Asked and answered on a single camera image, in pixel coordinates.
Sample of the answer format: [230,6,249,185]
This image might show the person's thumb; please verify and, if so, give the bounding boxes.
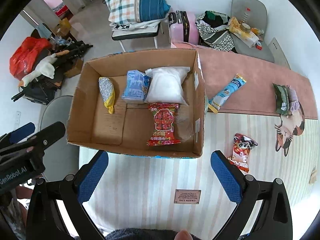
[174,230,193,240]

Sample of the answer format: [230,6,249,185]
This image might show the small brown cardboard box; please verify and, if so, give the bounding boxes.
[64,59,84,78]

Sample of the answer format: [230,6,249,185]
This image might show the pink suitcase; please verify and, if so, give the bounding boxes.
[168,10,200,45]

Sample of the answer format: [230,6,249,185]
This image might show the pink fuzzy rug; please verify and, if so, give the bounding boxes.
[171,42,318,120]

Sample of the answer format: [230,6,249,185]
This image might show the red snack bag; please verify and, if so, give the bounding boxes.
[227,133,258,173]

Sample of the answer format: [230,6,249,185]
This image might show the long blue wipes pack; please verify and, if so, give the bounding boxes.
[208,74,246,114]

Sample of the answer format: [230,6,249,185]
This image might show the dark green wipes pack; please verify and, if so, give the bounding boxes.
[273,83,290,116]

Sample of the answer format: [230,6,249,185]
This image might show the round grey stool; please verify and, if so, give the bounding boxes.
[40,95,79,181]

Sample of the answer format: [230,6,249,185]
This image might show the red plastic bag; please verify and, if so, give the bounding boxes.
[9,37,52,80]

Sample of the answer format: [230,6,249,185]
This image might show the blue tissue pack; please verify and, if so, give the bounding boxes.
[121,70,151,104]

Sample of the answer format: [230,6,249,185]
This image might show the lilac towel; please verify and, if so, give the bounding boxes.
[287,86,300,115]

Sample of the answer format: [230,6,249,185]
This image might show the white plastic soft pack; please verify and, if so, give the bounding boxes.
[144,66,190,105]

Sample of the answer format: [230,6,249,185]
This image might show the yellow items on chair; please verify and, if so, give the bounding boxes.
[228,7,264,50]

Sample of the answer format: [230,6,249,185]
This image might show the white goose plush toy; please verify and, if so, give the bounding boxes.
[18,50,70,87]

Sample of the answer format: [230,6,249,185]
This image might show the grey cushioned chair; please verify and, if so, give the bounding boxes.
[230,0,274,63]

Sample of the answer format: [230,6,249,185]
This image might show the black white patterned bag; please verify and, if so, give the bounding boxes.
[195,10,236,53]

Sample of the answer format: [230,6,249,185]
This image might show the plaid blue pillow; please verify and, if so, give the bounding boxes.
[105,0,170,26]

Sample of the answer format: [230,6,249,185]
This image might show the cat shaped mat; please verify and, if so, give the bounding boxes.
[274,104,305,157]

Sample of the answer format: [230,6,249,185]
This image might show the silver yellow foil pack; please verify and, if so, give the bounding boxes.
[98,77,116,114]

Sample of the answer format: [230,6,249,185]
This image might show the black tripod stands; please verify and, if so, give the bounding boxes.
[10,39,94,106]

